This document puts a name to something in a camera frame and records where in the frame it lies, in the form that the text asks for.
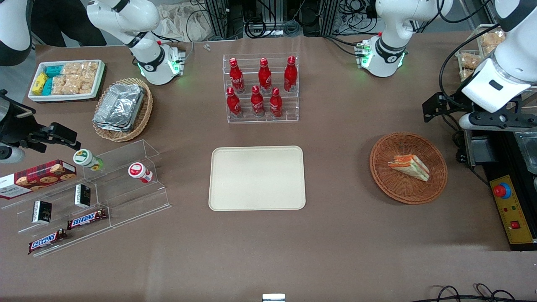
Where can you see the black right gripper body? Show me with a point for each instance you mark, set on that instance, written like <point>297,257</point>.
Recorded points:
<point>16,125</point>

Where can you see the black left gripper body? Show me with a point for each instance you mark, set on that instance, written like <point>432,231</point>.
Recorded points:
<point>457,105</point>

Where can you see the triangular sandwich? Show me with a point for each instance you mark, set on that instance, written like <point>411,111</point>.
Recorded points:
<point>410,166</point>

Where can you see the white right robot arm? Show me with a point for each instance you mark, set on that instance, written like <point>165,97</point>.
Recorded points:
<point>149,50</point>

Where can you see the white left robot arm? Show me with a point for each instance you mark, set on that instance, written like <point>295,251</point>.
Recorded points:
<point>388,50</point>

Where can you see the aluminium foil tray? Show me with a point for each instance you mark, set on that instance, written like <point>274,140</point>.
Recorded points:
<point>110,128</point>
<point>121,102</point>

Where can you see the white rectangular snack tray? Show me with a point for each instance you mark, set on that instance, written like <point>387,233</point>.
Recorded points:
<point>96,88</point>

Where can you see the oval light wicker basket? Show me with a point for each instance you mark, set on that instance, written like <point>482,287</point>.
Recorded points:
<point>142,117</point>

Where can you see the round brown wicker basket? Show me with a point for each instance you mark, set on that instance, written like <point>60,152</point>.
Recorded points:
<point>394,188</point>

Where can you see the beige plastic tray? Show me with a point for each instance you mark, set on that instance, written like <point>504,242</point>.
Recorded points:
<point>256,178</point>

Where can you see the clear cracker bag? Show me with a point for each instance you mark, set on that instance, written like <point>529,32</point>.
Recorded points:
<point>470,61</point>
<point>491,49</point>
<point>491,38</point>
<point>466,74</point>

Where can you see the red chocolate cookie box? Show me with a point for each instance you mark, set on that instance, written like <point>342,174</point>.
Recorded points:
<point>40,178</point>

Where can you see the green lidded drink cup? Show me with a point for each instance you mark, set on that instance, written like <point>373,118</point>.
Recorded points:
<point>86,158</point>

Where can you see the yellow snack packet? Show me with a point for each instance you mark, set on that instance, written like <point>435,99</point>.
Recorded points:
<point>39,84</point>

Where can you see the teal snack packet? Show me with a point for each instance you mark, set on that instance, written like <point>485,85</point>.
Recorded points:
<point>47,87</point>
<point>53,71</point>

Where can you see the clear rice cracker packet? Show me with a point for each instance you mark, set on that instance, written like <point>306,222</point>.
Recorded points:
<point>72,68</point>
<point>73,84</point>
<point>58,85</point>
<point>87,84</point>
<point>89,69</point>

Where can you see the small black box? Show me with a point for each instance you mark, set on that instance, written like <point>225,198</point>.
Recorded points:
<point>82,196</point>
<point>42,212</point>

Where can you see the black machine housing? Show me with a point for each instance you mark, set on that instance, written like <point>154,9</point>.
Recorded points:
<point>499,163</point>

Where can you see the steel pan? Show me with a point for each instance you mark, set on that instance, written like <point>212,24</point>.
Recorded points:
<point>527,151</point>

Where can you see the red lidded drink cup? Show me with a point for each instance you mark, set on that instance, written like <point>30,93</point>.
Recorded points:
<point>139,171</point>

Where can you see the snickers chocolate bar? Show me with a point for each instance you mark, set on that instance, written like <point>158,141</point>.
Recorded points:
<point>47,241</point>
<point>87,219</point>

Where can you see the clear acrylic stepped shelf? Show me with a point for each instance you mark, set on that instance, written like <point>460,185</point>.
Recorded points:
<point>126,197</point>

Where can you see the red emergency stop button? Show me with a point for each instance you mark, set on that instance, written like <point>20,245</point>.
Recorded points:
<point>501,191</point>

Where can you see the person in dark trousers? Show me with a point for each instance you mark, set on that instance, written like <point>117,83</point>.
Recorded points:
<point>63,21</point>

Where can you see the yellow control panel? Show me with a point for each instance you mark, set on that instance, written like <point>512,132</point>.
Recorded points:
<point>512,214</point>

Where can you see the clear acrylic bottle rack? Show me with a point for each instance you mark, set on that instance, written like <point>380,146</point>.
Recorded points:
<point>289,107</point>

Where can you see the red cola bottle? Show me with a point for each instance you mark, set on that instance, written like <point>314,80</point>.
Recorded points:
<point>257,104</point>
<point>290,75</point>
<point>236,79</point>
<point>233,105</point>
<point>264,77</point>
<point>275,105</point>

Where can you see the white crumpled cloth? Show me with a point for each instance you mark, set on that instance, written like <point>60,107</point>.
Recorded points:
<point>180,23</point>

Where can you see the small silver metal block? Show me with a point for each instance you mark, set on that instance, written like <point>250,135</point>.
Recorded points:
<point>273,298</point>

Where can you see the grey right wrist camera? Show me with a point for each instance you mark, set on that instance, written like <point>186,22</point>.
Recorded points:
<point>10,154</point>

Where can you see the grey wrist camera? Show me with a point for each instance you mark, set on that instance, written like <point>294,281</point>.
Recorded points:
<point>495,121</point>
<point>10,154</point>

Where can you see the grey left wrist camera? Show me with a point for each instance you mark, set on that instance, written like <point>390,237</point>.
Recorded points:
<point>495,121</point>

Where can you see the grey metal bracket box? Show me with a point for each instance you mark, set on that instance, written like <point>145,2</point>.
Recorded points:
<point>482,149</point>

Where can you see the aluminium profile frame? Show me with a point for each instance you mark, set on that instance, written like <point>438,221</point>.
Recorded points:
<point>222,19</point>

